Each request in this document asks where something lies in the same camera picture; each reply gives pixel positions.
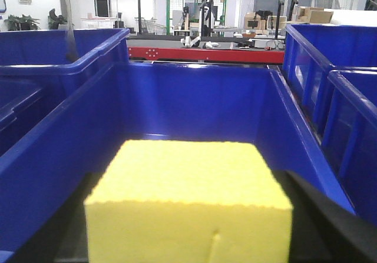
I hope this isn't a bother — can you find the red conveyor frame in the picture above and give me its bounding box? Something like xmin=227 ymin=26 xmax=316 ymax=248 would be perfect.
xmin=128 ymin=46 xmax=285 ymax=64

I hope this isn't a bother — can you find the blue bin near right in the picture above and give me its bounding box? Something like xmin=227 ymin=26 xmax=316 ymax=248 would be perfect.
xmin=322 ymin=71 xmax=376 ymax=224

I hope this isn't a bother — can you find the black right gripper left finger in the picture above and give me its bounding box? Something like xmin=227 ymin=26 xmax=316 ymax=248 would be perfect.
xmin=16 ymin=173 xmax=94 ymax=262

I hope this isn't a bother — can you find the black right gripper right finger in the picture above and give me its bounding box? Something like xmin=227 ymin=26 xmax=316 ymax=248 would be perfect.
xmin=273 ymin=170 xmax=376 ymax=262

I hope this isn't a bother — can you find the cardboard boxes stack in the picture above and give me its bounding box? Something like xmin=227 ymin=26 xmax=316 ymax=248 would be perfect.
xmin=244 ymin=6 xmax=333 ymax=30

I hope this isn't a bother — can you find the blue target bin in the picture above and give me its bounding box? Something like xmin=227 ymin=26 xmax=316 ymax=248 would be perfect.
xmin=1 ymin=64 xmax=353 ymax=262

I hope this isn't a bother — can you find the blue bin far left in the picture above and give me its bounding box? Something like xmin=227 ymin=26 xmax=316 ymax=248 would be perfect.
xmin=1 ymin=28 xmax=130 ymax=154

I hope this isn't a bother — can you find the blue bin far right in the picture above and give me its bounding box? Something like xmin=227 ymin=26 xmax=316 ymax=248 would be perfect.
xmin=282 ymin=24 xmax=376 ymax=135

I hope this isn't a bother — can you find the yellow foam block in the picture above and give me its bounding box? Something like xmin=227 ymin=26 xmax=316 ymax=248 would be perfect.
xmin=84 ymin=140 xmax=293 ymax=262

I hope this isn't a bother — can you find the white humanoid robot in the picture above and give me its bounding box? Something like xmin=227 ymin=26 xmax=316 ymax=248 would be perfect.
xmin=180 ymin=0 xmax=213 ymax=48

